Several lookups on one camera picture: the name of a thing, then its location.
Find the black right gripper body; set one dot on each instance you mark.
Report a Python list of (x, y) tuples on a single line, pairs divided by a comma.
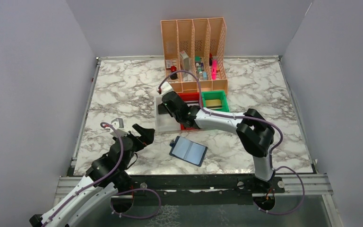
[(177, 117)]

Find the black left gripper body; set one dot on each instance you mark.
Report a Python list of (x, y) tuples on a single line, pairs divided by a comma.
[(138, 144)]

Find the navy blue card holder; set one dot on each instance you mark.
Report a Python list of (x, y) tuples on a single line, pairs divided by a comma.
[(188, 151)]

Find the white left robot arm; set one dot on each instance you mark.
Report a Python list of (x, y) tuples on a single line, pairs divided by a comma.
[(105, 176)]

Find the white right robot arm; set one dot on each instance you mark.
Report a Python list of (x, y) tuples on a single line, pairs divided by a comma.
[(255, 134)]

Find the gold card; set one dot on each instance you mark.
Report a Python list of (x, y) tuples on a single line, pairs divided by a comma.
[(213, 104)]

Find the red plastic bin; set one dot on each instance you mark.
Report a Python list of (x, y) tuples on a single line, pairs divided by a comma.
[(189, 96)]

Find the white plastic bin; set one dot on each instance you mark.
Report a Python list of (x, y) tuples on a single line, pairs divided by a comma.
[(164, 122)]

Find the green plastic bin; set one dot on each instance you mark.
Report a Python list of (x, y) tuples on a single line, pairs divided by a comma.
[(207, 95)]

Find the red and black stamp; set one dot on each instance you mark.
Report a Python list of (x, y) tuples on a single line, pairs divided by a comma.
[(173, 74)]

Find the white box in organizer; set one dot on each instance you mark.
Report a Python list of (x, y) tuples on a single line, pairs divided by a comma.
[(184, 61)]

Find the pink highlighter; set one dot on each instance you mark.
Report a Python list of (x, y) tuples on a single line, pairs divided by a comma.
[(214, 69)]

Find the peach desk file organizer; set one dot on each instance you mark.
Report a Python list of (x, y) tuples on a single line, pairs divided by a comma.
[(203, 39)]

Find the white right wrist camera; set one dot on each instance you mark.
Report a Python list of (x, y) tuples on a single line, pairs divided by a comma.
[(165, 88)]

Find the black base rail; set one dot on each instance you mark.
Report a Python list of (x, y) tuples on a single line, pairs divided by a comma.
[(184, 190)]

